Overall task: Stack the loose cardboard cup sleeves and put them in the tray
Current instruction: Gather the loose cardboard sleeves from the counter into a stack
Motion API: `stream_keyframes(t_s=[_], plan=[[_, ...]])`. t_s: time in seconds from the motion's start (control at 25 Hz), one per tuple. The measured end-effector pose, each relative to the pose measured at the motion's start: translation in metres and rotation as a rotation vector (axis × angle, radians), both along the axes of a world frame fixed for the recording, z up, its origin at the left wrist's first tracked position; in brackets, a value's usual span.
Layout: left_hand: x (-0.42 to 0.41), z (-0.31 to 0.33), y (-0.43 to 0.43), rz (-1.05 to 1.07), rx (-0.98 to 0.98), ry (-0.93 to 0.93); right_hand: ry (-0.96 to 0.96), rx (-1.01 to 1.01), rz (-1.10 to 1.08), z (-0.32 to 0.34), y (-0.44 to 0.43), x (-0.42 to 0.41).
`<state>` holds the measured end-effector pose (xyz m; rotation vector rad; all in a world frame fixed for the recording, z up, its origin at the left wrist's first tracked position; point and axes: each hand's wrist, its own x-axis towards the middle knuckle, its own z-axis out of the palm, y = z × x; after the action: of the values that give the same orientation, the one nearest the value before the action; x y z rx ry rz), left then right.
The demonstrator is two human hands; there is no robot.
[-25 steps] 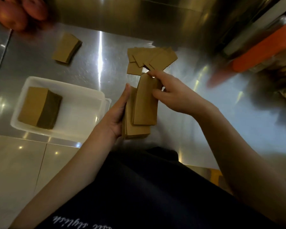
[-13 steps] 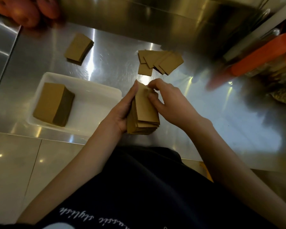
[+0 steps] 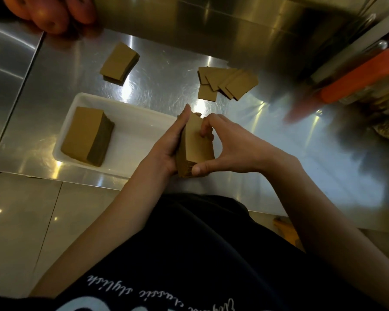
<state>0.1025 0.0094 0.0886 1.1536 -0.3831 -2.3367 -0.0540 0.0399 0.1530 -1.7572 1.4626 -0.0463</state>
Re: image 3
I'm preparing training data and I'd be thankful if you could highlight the person's left hand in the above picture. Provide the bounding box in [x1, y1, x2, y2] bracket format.
[145, 104, 192, 177]

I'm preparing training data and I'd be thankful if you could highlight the person's right hand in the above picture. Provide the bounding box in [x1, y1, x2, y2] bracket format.
[191, 113, 281, 178]

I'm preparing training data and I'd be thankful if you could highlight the person's left forearm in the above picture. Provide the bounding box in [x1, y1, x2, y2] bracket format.
[29, 158, 179, 298]

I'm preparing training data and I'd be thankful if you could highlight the person's right forearm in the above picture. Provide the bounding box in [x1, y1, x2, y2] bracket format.
[262, 151, 389, 311]

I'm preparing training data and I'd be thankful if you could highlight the white rectangular tray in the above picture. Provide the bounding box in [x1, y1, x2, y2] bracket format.
[53, 92, 179, 179]

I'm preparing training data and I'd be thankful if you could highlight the loose spread of brown sleeves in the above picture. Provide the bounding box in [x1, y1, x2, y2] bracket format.
[197, 66, 259, 102]

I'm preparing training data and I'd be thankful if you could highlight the thin stack of brown sleeves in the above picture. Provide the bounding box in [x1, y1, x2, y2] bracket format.
[99, 42, 140, 87]

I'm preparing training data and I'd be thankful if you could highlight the black printed shirt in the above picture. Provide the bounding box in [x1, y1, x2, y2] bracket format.
[0, 194, 388, 311]

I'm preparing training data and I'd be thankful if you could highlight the thick stack of brown sleeves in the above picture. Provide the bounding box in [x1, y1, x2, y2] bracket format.
[61, 107, 115, 167]

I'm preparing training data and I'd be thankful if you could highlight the metal shelf rail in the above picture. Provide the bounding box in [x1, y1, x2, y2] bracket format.
[309, 6, 389, 85]

